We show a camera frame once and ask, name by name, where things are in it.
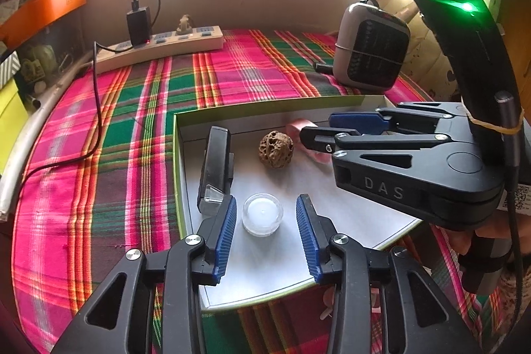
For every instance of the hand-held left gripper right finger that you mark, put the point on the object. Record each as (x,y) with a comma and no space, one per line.
(309,242)

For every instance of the black bike light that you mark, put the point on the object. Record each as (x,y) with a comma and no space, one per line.
(216,159)

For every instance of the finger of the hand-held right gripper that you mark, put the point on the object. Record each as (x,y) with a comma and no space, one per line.
(319,138)
(356,122)

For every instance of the cream heart print curtain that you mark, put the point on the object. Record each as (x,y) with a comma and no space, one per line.
(419,59)

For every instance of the person's right forearm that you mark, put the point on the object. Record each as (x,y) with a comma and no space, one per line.
(508,296)

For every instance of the pink plastic clip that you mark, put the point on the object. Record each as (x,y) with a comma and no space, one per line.
(295,129)

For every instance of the large brown walnut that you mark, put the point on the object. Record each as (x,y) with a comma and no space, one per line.
(276,147)

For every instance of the beige power strip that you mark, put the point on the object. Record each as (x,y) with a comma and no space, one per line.
(166,45)

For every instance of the green cardboard box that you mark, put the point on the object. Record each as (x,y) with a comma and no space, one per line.
(265,254)

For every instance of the black charger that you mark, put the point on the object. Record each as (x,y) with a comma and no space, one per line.
(138,26)

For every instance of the plaid cloth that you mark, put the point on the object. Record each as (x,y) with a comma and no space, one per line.
(103,213)

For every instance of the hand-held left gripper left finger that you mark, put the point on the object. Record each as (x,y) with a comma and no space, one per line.
(222,242)

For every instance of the grey space heater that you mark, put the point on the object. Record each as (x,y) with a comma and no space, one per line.
(371,47)

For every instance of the orange box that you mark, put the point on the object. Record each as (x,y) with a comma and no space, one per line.
(41,7)

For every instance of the yellow-green box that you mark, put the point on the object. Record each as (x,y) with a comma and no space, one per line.
(10,126)

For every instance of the person's right hand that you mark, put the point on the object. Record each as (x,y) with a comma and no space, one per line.
(450,242)

